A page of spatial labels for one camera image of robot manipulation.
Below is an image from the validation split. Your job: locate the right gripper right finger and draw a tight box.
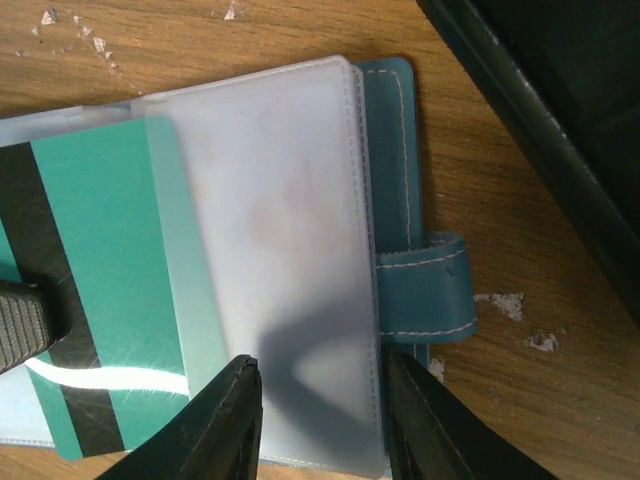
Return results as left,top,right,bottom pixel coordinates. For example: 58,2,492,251
385,349,556,479

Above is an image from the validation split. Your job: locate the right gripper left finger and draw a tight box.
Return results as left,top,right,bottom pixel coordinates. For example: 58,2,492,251
100,355,263,479

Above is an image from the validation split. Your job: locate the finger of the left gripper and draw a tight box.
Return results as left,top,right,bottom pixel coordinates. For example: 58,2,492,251
1,279,72,373

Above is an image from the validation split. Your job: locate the teal magnetic stripe card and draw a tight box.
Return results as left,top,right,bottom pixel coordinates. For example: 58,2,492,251
1,117,189,460

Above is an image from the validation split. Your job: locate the blue card holder wallet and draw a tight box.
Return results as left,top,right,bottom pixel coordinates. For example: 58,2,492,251
1,55,477,479

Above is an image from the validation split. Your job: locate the right black bin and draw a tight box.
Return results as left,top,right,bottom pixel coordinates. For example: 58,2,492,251
420,1,639,318

